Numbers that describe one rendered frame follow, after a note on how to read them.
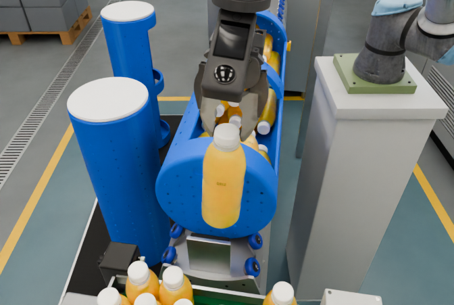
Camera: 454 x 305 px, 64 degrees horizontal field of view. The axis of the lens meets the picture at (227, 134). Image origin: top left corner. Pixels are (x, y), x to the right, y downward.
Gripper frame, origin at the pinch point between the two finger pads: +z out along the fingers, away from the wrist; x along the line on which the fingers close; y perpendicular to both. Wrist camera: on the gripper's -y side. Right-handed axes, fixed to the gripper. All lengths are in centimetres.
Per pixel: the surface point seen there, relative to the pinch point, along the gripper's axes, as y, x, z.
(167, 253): 6.6, 12.2, 43.5
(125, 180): 48, 41, 67
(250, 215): 13.7, -5.9, 33.2
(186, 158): 13.6, 9.4, 18.6
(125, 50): 128, 70, 54
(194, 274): 4.5, 4.9, 46.8
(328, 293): -4.8, -21.7, 28.9
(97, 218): 74, 73, 128
